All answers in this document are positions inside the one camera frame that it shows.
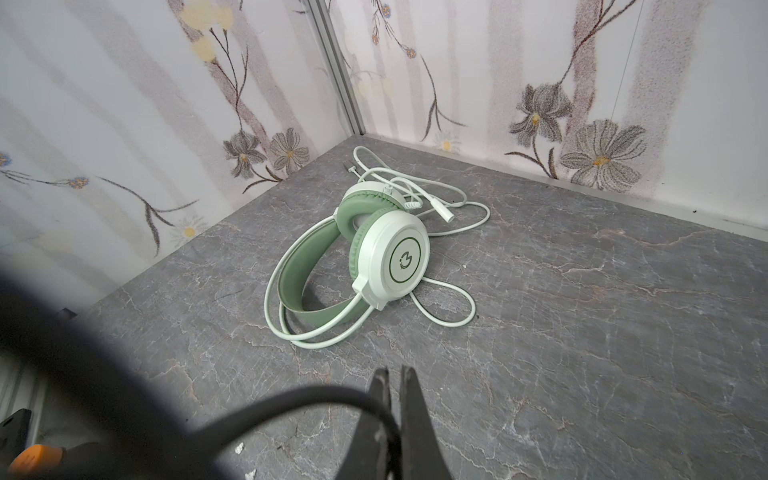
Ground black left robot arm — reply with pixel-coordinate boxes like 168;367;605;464
0;408;32;469

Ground black wired headphones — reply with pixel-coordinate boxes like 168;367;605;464
1;276;402;479

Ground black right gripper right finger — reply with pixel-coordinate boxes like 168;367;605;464
399;366;453;480

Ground mint green wired headphones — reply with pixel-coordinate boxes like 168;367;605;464
263;146;491;350

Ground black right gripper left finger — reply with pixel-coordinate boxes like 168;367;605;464
336;367;391;480

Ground orange cap brown bottle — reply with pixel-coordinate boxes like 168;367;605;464
8;444;66;475

